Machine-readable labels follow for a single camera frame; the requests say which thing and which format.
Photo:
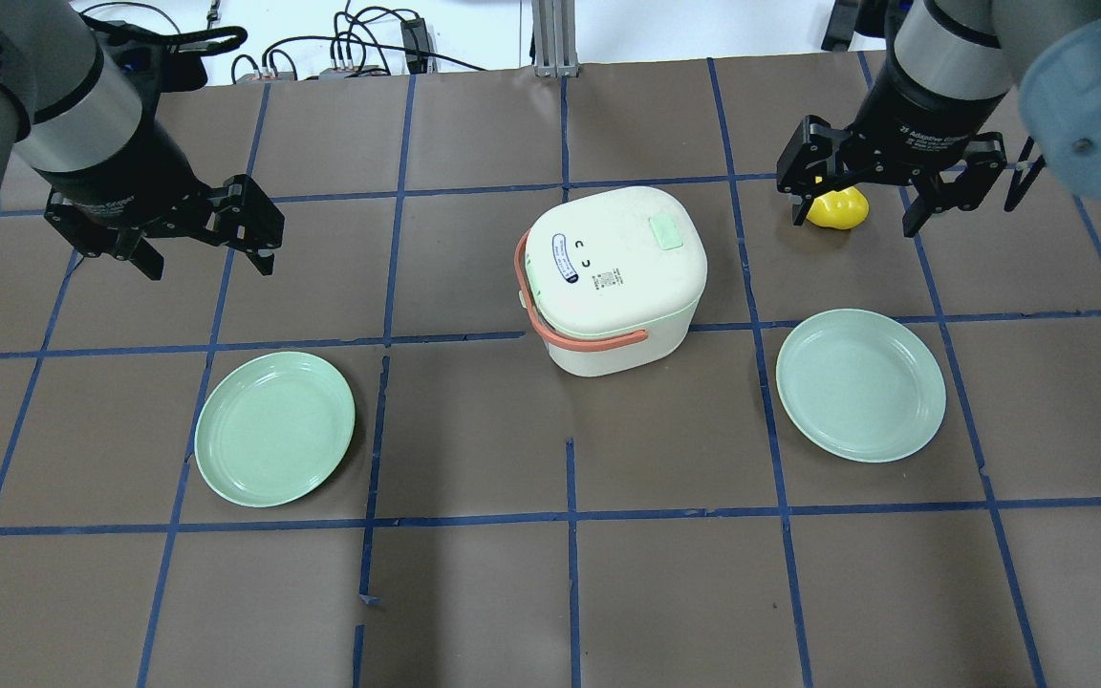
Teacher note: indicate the black gripper pressing arm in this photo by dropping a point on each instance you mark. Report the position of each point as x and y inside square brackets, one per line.
[923, 113]

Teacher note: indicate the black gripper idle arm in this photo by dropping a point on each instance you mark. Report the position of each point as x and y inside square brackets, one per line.
[122, 176]

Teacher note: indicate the green plate near moving arm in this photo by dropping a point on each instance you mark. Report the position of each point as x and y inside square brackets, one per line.
[861, 386]

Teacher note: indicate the green plate near still arm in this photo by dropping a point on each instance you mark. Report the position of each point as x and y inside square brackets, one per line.
[274, 429]

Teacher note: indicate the white rice cooker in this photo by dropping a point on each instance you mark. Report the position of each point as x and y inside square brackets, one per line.
[611, 282]

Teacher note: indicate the yellow toy pepper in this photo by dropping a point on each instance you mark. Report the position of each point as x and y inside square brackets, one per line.
[840, 209]

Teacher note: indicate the black power adapter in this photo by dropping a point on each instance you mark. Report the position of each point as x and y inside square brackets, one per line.
[416, 45]

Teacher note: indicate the aluminium frame post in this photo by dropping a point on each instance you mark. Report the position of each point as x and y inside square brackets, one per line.
[554, 39]

